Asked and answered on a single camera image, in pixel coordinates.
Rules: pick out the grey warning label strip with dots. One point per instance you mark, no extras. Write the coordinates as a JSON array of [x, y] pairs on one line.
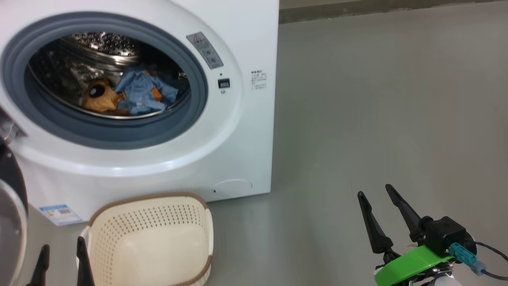
[[205, 50]]

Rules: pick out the grey rubber door gasket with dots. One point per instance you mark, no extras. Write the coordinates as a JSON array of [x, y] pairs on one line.
[[24, 111]]

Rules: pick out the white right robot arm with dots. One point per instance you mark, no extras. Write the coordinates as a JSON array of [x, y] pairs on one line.
[[440, 281]]

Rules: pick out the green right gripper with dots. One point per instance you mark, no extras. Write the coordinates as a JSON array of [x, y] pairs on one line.
[[408, 266]]

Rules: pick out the round white filter cover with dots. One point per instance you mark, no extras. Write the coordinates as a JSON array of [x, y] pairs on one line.
[[232, 186]]

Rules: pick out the black round glass door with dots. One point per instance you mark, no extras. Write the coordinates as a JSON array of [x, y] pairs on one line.
[[12, 198]]

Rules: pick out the small black text label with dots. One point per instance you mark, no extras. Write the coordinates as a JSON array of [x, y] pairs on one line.
[[258, 80]]

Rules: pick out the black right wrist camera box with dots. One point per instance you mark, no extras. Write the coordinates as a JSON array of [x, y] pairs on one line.
[[446, 232]]

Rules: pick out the cream perforated laundry basket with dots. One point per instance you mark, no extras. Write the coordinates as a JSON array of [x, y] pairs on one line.
[[151, 246]]

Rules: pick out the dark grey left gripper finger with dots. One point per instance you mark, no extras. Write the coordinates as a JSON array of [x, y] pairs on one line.
[[39, 270], [84, 270]]

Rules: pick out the light blue patterned garment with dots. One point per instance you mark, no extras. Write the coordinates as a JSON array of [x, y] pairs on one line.
[[139, 91]]

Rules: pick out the white front-load washing machine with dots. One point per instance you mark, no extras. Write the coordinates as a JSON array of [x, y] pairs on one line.
[[238, 139]]

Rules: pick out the blue energy label sticker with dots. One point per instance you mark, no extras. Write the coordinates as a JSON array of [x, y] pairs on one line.
[[60, 214]]

